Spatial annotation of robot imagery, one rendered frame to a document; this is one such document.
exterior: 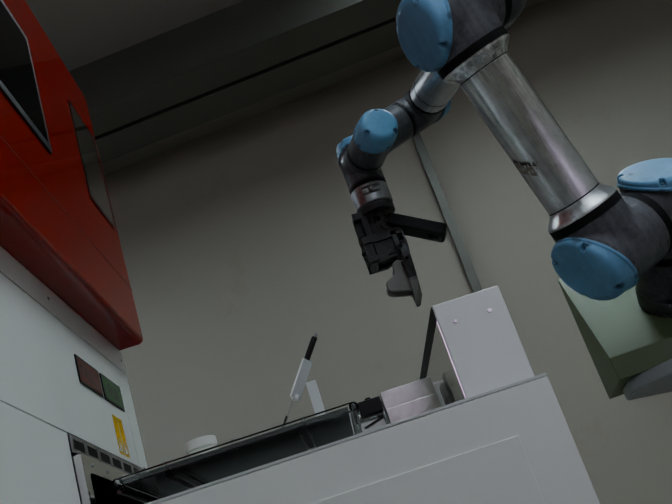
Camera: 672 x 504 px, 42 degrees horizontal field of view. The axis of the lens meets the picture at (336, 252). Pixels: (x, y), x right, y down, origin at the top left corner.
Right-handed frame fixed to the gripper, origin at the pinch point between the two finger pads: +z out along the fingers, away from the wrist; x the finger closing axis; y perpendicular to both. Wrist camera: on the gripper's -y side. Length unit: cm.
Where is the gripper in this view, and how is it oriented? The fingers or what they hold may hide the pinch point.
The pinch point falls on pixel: (420, 298)
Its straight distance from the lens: 164.1
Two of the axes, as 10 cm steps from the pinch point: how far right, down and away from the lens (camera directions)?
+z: 3.0, 8.8, -3.6
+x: -0.6, -3.6, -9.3
